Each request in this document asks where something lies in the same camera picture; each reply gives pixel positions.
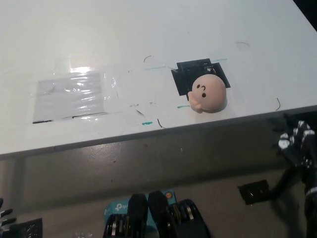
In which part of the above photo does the black tape mask patch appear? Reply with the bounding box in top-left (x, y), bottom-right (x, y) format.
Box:
top-left (170, 58), bottom-right (231, 96)

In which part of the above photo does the crumpled clear plastic wrap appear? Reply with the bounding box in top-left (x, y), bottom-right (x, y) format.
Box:
top-left (70, 231), bottom-right (94, 238)

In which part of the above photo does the clear plastic sheet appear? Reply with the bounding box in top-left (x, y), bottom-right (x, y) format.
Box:
top-left (32, 71), bottom-right (109, 124)

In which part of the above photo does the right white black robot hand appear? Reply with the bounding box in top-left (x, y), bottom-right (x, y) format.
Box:
top-left (272, 119), bottom-right (317, 171)

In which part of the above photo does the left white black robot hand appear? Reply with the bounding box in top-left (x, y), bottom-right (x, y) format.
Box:
top-left (0, 197), bottom-right (17, 228)

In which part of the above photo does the pink dumpling face toy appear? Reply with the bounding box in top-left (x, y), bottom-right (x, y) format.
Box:
top-left (187, 73), bottom-right (227, 114)

